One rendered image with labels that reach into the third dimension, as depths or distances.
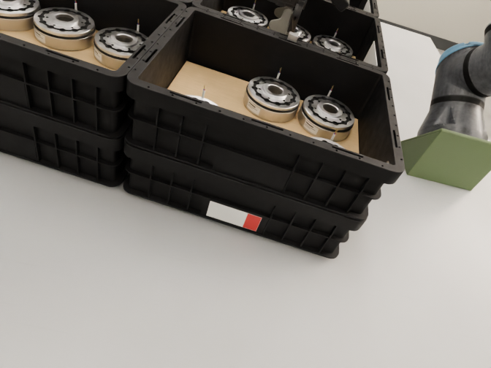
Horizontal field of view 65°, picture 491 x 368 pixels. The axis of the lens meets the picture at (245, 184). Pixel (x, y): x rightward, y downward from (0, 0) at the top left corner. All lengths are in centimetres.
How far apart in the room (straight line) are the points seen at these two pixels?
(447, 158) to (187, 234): 62
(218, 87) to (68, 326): 47
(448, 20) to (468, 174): 333
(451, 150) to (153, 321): 73
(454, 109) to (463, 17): 334
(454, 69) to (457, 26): 331
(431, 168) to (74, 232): 77
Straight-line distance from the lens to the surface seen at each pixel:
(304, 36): 100
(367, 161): 54
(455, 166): 102
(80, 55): 79
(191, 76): 77
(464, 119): 100
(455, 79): 103
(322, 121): 71
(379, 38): 96
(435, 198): 99
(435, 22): 426
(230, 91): 76
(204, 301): 60
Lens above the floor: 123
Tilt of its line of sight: 44 degrees down
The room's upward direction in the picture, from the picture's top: 20 degrees clockwise
